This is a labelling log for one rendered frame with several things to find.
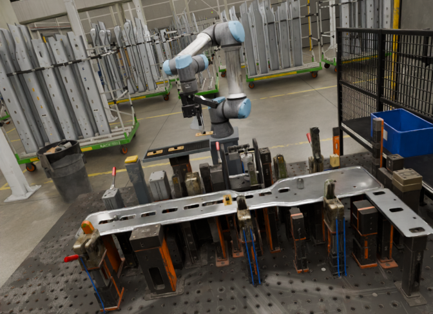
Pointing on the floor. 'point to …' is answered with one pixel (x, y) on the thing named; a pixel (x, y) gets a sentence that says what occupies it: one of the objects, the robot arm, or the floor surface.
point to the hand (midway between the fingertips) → (203, 130)
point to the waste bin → (66, 168)
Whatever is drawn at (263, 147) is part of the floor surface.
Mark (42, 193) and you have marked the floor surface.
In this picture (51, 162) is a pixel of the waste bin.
